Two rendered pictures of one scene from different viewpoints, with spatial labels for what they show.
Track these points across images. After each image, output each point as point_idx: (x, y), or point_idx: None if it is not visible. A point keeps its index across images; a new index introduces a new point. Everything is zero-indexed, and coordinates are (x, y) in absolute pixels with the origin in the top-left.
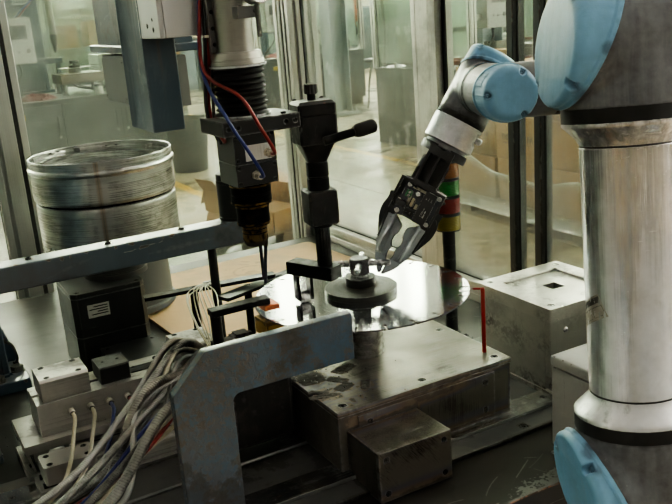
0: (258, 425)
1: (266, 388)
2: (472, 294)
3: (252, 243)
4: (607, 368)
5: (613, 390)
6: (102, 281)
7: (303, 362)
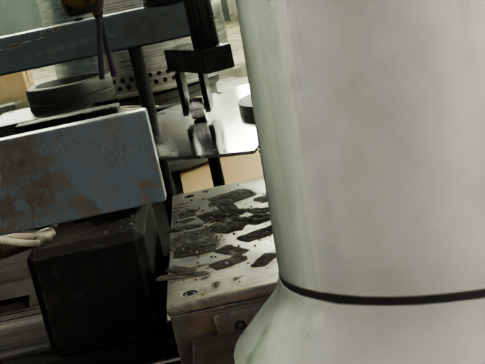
0: (89, 318)
1: (95, 257)
2: None
3: (69, 10)
4: (264, 160)
5: (283, 245)
6: (41, 112)
7: (53, 203)
